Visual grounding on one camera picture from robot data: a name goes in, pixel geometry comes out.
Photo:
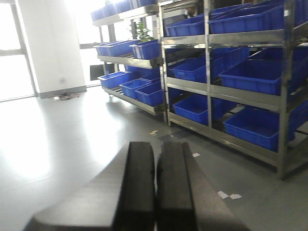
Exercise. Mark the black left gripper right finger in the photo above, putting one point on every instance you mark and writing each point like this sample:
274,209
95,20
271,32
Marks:
186,200

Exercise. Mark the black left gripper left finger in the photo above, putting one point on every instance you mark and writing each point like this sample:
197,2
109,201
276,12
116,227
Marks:
120,198

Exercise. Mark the blue bin bottom centre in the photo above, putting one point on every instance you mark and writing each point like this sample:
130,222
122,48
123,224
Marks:
195,108

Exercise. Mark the blue bin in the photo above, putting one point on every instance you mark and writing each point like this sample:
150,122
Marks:
195,108
261,127
266,16
262,72
221,59
188,27

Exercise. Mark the blue bin bottom right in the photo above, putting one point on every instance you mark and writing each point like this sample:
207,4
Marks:
261,127

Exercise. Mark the blue bin middle centre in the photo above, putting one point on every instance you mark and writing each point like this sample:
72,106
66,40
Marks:
221,59

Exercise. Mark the steel rack near right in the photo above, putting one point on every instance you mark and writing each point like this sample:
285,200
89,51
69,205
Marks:
176,49

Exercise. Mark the steel rack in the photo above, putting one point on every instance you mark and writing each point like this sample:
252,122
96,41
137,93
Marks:
176,49
128,59

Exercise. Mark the blue bin middle right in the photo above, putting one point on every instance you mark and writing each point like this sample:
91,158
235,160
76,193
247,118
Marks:
262,72

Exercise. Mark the steel rack far left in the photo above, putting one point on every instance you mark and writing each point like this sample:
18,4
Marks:
128,59

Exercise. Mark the green potted plant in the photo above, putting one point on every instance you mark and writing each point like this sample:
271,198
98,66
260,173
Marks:
139,31

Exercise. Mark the blue bin top centre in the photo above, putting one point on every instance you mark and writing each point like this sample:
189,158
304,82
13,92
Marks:
188,27

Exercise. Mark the blue bin top right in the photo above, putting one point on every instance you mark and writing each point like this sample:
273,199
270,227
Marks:
266,16

